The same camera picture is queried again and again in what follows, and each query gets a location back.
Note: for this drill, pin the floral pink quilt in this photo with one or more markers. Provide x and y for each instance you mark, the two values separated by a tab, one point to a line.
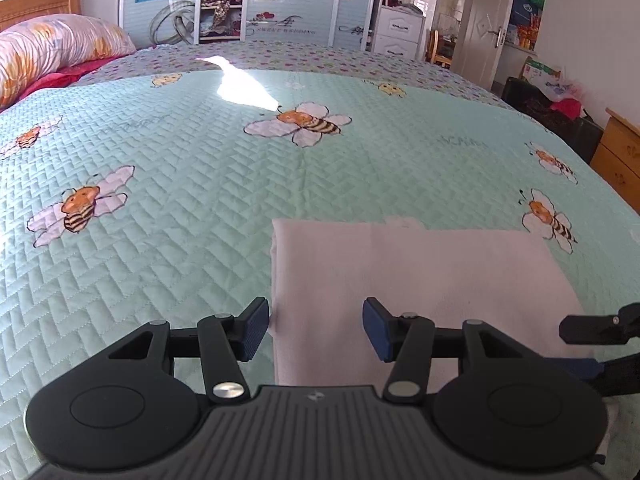
55	50

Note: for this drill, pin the green quilted bee bed cover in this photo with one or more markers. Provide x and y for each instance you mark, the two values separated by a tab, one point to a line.
200	185

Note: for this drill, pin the wooden chair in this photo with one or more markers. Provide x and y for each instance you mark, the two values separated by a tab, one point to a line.
440	50

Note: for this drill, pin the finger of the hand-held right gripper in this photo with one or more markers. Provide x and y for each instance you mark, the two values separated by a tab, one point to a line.
595	330
617	372

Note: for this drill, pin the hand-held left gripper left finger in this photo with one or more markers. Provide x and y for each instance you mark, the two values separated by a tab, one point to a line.
255	327

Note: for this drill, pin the green white carton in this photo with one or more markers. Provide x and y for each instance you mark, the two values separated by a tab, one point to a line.
540	70

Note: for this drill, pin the wooden headboard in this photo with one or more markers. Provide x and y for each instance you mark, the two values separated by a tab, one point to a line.
40	5

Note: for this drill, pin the white blue floral t-shirt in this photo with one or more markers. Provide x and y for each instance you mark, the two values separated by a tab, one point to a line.
425	280

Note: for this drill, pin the pink cloth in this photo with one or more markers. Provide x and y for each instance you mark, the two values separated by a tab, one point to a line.
567	108

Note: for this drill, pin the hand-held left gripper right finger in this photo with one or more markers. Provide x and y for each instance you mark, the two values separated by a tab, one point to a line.
377	330

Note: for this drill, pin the frog heart printed blanket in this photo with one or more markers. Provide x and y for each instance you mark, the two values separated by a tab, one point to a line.
325	57

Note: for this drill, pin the patterned clothes pile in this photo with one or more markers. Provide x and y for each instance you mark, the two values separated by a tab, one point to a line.
220	10

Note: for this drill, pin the pile of colourful packets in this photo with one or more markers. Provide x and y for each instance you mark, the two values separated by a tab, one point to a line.
527	10

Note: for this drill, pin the white plastic bag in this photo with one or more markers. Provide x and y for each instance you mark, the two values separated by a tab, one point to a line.
562	89

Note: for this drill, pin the white door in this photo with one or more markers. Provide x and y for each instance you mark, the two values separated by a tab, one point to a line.
482	25

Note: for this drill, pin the dark patterned cloth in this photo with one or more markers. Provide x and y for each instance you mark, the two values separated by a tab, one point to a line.
537	105

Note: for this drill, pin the wooden desk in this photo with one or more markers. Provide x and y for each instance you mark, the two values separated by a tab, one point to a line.
620	155

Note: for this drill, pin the white drawer cabinet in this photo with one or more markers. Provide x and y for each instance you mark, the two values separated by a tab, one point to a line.
397	32

